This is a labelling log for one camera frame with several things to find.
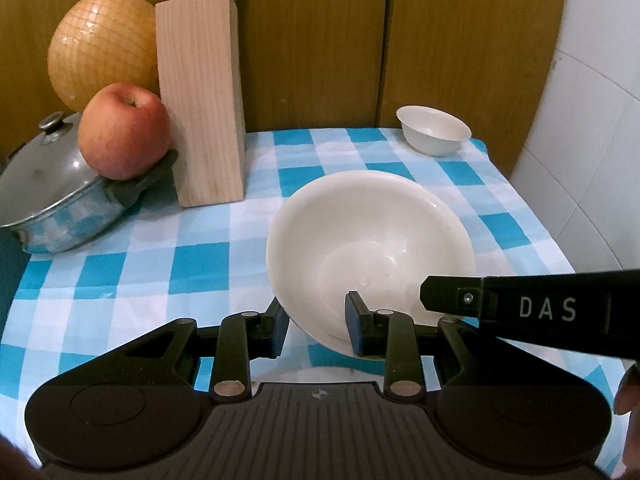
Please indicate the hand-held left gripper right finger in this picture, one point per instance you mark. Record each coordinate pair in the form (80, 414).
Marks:
(353, 325)

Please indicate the yellow netted pomelo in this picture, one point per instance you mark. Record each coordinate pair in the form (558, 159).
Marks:
(100, 55)

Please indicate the blue checkered tablecloth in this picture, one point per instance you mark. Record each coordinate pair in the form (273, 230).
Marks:
(200, 260)

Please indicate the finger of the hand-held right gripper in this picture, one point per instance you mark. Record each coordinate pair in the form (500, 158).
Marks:
(450, 296)

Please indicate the steel pot lid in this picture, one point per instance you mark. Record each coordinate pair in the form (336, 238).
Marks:
(40, 175)

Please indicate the person's right hand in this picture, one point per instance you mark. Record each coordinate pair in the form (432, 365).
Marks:
(629, 392)

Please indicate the steel cooking pot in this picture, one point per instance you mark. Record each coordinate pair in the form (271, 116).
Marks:
(65, 225)

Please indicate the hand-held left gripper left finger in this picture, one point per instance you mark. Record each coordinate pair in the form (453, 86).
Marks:
(280, 334)

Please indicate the wooden cabinet door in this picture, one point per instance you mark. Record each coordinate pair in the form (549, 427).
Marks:
(30, 20)
(475, 35)
(315, 45)

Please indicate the large white bowl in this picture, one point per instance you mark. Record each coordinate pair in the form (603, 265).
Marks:
(360, 230)

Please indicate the small white bowl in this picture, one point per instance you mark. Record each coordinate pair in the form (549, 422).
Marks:
(435, 132)

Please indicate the red apple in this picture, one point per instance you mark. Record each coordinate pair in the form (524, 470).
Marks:
(122, 132)

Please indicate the wooden knife block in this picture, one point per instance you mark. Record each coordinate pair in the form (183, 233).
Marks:
(200, 110)

